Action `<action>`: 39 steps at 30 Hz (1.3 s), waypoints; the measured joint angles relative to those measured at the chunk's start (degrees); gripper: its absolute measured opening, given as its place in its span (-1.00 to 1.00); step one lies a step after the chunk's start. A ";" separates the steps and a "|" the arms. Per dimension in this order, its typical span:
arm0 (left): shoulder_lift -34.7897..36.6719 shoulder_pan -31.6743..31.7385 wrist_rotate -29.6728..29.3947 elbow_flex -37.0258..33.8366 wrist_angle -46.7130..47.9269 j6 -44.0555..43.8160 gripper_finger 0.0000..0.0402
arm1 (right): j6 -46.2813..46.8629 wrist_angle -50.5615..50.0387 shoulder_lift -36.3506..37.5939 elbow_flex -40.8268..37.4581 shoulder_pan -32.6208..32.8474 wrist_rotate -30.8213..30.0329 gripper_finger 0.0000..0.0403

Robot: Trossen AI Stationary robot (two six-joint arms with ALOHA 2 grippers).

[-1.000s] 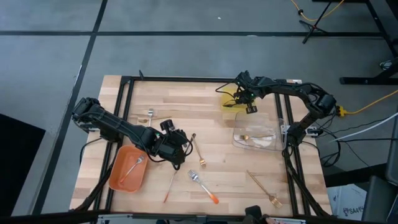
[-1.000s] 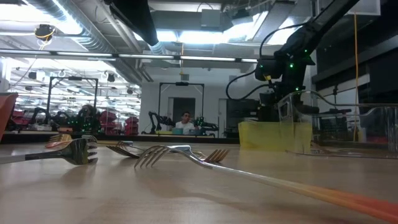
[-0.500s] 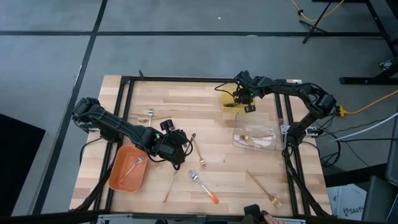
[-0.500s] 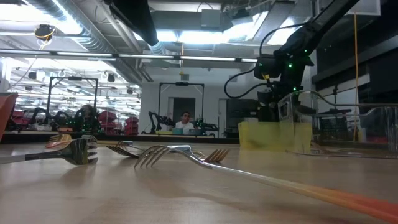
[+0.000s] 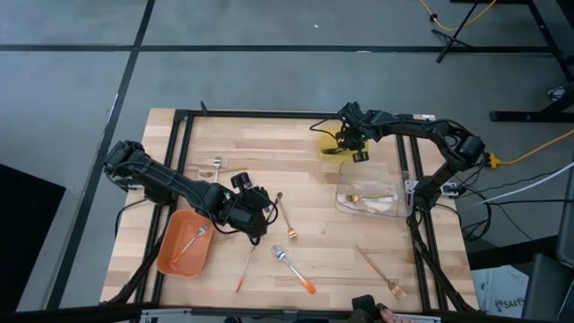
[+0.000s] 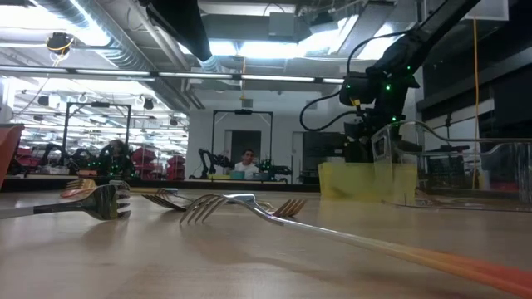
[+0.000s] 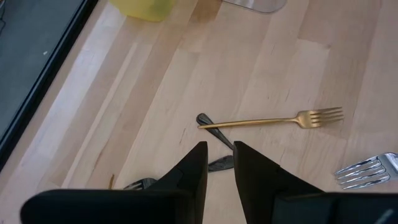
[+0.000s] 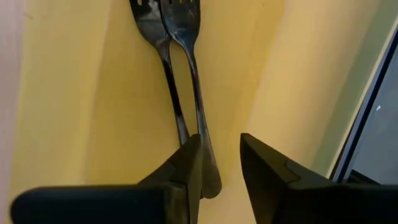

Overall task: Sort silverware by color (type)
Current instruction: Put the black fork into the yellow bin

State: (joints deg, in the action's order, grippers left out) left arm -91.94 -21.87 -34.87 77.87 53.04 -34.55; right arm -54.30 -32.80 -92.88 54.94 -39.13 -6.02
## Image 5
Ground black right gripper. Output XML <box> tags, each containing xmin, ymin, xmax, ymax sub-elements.
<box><xmin>335</xmin><ymin>101</ymin><xmax>374</xmax><ymax>164</ymax></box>

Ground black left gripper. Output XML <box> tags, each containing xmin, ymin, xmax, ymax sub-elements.
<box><xmin>214</xmin><ymin>171</ymin><xmax>275</xmax><ymax>240</ymax></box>

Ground orange-handled silver fork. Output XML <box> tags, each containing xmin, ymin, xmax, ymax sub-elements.
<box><xmin>235</xmin><ymin>244</ymin><xmax>257</xmax><ymax>294</ymax></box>
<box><xmin>270</xmin><ymin>244</ymin><xmax>317</xmax><ymax>296</ymax></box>
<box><xmin>172</xmin><ymin>223</ymin><xmax>211</xmax><ymax>266</ymax></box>

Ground yellow plastic bin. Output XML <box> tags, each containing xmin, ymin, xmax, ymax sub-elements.
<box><xmin>318</xmin><ymin>127</ymin><xmax>371</xmax><ymax>164</ymax></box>

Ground clear plastic bin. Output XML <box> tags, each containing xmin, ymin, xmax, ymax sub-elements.
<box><xmin>334</xmin><ymin>161</ymin><xmax>414</xmax><ymax>220</ymax></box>

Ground orange plastic bin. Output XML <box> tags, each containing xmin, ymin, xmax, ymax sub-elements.
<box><xmin>156</xmin><ymin>209</ymin><xmax>215</xmax><ymax>279</ymax></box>

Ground black tripod stand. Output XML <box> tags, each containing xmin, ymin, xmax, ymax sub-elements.
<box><xmin>430</xmin><ymin>0</ymin><xmax>481</xmax><ymax>64</ymax></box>

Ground person's hand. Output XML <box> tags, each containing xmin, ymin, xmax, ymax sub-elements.
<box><xmin>380</xmin><ymin>307</ymin><xmax>410</xmax><ymax>323</ymax></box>

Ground white printed box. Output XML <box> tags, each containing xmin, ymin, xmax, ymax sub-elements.
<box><xmin>470</xmin><ymin>264</ymin><xmax>531</xmax><ymax>319</ymax></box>

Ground black cabinet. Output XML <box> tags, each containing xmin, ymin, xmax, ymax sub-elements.
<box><xmin>0</xmin><ymin>163</ymin><xmax>66</xmax><ymax>315</ymax></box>

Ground dark grey cabinet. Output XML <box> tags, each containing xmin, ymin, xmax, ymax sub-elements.
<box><xmin>522</xmin><ymin>253</ymin><xmax>574</xmax><ymax>323</ymax></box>

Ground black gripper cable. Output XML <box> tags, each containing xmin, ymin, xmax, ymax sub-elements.
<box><xmin>309</xmin><ymin>117</ymin><xmax>349</xmax><ymax>142</ymax></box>

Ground black aluminium table frame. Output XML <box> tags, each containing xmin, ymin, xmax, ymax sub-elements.
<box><xmin>100</xmin><ymin>100</ymin><xmax>483</xmax><ymax>323</ymax></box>

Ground thin yellow floor cable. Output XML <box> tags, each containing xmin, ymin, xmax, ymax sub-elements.
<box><xmin>417</xmin><ymin>0</ymin><xmax>499</xmax><ymax>32</ymax></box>

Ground yellow extension cord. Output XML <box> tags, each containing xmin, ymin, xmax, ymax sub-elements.
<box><xmin>483</xmin><ymin>128</ymin><xmax>574</xmax><ymax>170</ymax></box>

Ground black desk frame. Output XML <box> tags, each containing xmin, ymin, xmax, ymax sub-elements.
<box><xmin>450</xmin><ymin>0</ymin><xmax>574</xmax><ymax>123</ymax></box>

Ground white cable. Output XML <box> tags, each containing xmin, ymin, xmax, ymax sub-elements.
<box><xmin>479</xmin><ymin>161</ymin><xmax>574</xmax><ymax>205</ymax></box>

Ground coiled cable bundle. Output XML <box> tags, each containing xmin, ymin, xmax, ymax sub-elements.
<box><xmin>546</xmin><ymin>85</ymin><xmax>569</xmax><ymax>102</ymax></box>

